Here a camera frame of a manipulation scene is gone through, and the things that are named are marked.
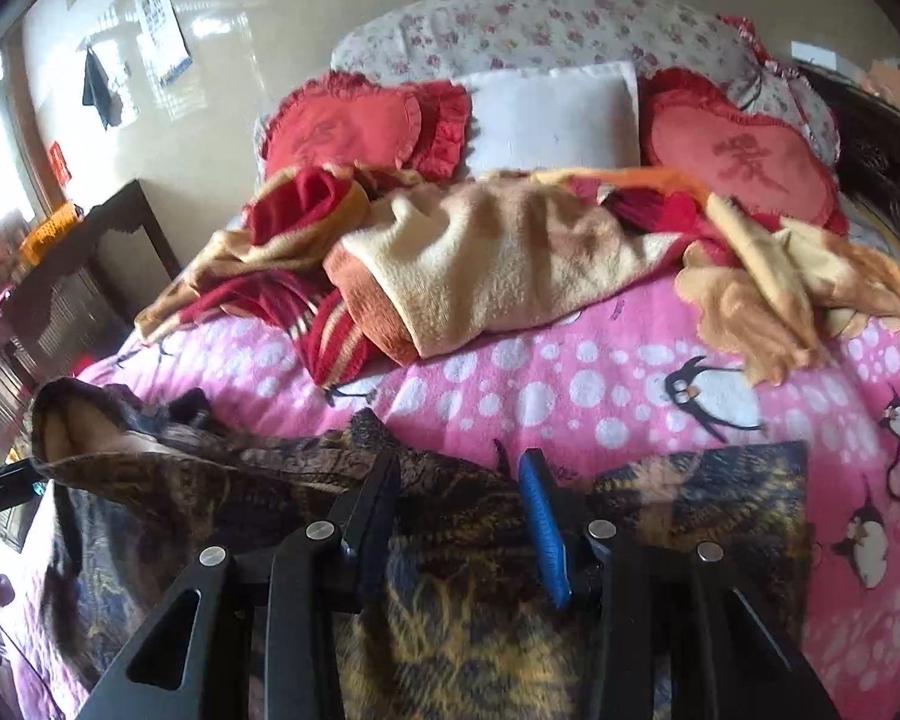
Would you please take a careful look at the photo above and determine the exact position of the navy brown patterned garment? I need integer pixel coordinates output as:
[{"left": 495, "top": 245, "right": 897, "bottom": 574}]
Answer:
[{"left": 30, "top": 379, "right": 811, "bottom": 720}]

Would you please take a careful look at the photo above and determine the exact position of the dark wooden cabinet left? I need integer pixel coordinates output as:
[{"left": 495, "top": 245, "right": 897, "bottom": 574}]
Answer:
[{"left": 0, "top": 180, "right": 181, "bottom": 466}]

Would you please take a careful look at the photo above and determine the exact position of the red striped blanket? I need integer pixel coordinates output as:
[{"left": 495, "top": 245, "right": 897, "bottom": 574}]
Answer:
[{"left": 187, "top": 169, "right": 391, "bottom": 391}]

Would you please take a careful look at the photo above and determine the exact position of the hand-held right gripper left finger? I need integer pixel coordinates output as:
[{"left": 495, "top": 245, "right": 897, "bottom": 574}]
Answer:
[{"left": 82, "top": 450, "right": 404, "bottom": 720}]

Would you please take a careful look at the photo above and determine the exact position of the dark hanging cloth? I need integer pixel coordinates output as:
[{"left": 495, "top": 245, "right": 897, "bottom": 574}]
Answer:
[{"left": 82, "top": 49, "right": 125, "bottom": 130}]

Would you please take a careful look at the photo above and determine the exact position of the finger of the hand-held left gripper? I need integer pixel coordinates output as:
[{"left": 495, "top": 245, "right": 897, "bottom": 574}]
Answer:
[{"left": 166, "top": 388, "right": 211, "bottom": 428}]

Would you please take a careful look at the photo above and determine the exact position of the dark carved wooden nightstand right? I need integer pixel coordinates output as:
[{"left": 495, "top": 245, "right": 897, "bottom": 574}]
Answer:
[{"left": 795, "top": 64, "right": 900, "bottom": 256}]

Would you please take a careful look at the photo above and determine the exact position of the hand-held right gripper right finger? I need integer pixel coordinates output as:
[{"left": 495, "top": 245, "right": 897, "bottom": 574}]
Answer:
[{"left": 516, "top": 448, "right": 841, "bottom": 720}]

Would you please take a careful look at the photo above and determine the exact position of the red heart-shaped ruffled pillow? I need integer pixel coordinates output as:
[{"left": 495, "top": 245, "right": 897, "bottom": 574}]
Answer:
[
  {"left": 641, "top": 67, "right": 848, "bottom": 233},
  {"left": 259, "top": 69, "right": 472, "bottom": 182}
]

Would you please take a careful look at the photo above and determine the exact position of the pink penguin print blanket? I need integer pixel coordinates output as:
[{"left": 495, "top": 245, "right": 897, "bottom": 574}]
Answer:
[{"left": 0, "top": 292, "right": 900, "bottom": 720}]

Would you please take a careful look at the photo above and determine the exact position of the orange cream fleece blanket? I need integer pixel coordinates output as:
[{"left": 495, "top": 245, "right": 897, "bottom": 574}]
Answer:
[{"left": 135, "top": 165, "right": 900, "bottom": 391}]

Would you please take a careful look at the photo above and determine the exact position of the white pillow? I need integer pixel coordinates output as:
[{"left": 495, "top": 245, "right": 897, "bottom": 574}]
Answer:
[{"left": 454, "top": 60, "right": 642, "bottom": 177}]

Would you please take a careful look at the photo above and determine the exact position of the wall calendar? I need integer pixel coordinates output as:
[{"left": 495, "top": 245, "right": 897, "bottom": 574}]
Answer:
[{"left": 136, "top": 0, "right": 194, "bottom": 87}]

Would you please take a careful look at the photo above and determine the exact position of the floral padded headboard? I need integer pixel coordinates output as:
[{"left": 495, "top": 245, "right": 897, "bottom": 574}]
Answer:
[{"left": 330, "top": 0, "right": 841, "bottom": 166}]

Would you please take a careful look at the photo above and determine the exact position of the orange basket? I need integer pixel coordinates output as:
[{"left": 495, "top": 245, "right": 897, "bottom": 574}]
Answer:
[{"left": 19, "top": 199, "right": 83, "bottom": 265}]

